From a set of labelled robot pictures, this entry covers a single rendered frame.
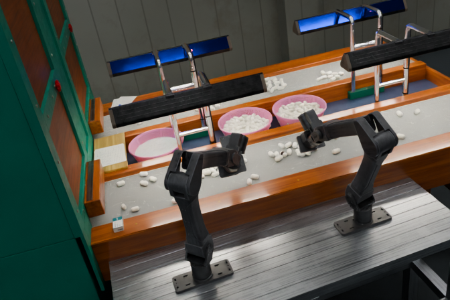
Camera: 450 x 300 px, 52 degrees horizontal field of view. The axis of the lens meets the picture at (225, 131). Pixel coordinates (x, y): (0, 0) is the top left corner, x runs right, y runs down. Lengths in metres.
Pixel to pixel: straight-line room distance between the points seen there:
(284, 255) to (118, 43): 2.73
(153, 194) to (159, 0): 2.31
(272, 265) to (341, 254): 0.23
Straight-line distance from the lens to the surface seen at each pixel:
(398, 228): 1.74
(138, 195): 1.93
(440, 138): 2.07
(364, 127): 1.46
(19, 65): 1.40
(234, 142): 1.61
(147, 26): 3.96
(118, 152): 2.19
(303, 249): 1.66
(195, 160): 1.34
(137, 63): 2.32
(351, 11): 2.58
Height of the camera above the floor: 1.83
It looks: 29 degrees down
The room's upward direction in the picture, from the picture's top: 10 degrees counter-clockwise
